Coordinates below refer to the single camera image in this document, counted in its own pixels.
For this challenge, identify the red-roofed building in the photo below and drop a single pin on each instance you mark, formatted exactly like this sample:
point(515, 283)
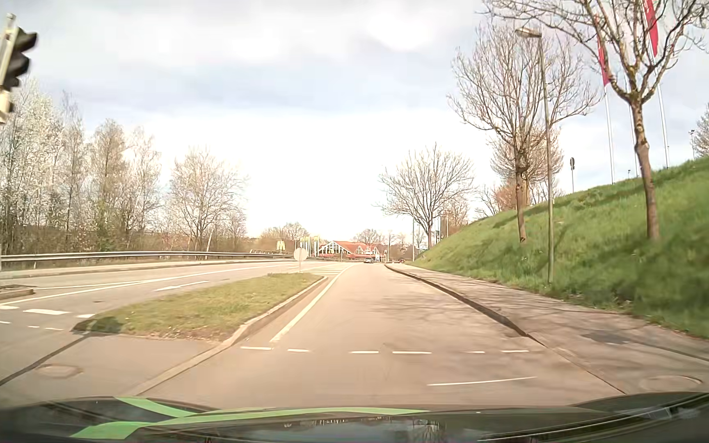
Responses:
point(351, 249)

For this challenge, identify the grey asphalt road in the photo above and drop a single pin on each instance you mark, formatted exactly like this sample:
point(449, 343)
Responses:
point(385, 320)

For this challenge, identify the road markings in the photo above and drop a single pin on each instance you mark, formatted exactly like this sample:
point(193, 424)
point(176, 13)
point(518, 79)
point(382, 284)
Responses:
point(303, 311)

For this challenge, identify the kerbed grass traffic island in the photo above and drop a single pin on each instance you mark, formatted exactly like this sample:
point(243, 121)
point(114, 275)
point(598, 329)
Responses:
point(207, 311)

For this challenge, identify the car's own bonnet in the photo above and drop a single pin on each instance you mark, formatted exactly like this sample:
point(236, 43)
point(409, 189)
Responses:
point(342, 424)

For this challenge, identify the grey paved pavement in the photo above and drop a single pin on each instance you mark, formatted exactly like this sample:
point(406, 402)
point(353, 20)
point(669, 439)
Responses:
point(576, 335)

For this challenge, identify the row of bare trees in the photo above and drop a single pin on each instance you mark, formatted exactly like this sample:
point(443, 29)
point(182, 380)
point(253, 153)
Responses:
point(83, 184)

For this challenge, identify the red flag on pole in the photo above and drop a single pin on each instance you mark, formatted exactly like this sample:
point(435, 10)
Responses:
point(654, 37)
point(604, 92)

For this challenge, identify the green grass bank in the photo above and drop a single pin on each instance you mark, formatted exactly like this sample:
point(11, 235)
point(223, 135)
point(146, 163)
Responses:
point(637, 246)

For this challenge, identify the round road sign on post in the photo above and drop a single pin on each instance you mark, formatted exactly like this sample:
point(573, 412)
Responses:
point(300, 253)
point(572, 165)

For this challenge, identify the tall grey lamp post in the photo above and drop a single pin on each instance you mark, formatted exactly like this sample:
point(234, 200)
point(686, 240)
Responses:
point(547, 160)

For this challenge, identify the grey metal guard rail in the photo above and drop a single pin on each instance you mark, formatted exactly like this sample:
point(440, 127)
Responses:
point(114, 255)

